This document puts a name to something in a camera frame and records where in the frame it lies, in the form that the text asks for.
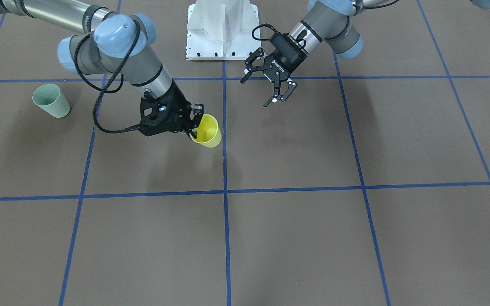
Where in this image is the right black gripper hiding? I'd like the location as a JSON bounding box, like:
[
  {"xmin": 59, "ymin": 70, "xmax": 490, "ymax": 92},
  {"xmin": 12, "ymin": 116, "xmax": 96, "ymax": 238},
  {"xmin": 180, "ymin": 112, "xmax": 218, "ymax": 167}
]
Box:
[{"xmin": 151, "ymin": 83, "xmax": 204, "ymax": 141}]

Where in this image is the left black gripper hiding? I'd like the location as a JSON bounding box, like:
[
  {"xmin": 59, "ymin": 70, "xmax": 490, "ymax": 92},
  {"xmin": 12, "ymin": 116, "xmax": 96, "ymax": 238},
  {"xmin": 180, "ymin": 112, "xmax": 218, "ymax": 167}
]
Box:
[{"xmin": 240, "ymin": 32, "xmax": 307, "ymax": 107}]

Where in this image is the yellow plastic cup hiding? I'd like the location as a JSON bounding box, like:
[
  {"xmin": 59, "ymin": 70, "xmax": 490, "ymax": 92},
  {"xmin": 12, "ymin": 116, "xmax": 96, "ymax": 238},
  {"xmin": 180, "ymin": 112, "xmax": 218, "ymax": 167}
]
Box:
[{"xmin": 189, "ymin": 114, "xmax": 222, "ymax": 148}]

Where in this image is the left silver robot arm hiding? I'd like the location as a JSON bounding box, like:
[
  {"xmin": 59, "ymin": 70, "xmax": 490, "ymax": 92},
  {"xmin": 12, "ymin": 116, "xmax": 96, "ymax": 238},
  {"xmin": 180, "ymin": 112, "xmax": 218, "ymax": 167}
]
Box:
[{"xmin": 241, "ymin": 0, "xmax": 490, "ymax": 103}]

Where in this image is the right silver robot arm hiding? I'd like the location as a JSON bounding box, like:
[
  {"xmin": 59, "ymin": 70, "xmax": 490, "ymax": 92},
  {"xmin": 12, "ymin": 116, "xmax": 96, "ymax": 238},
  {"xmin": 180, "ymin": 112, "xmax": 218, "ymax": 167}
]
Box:
[{"xmin": 0, "ymin": 0, "xmax": 204, "ymax": 140}]

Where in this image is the green plastic cup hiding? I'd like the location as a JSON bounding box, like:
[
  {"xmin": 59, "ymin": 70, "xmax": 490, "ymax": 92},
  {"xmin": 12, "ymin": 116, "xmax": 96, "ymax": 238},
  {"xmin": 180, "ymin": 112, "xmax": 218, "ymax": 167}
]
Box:
[{"xmin": 32, "ymin": 84, "xmax": 71, "ymax": 118}]

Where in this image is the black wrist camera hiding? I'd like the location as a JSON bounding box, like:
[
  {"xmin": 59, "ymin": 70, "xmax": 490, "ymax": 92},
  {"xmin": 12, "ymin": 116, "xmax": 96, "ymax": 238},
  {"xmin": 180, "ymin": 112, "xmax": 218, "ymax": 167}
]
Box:
[{"xmin": 139, "ymin": 96, "xmax": 179, "ymax": 137}]

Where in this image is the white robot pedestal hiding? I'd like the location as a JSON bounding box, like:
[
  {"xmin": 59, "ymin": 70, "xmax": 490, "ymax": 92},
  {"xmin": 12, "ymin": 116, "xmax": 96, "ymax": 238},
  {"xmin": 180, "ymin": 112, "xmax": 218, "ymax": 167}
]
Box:
[{"xmin": 185, "ymin": 0, "xmax": 261, "ymax": 61}]

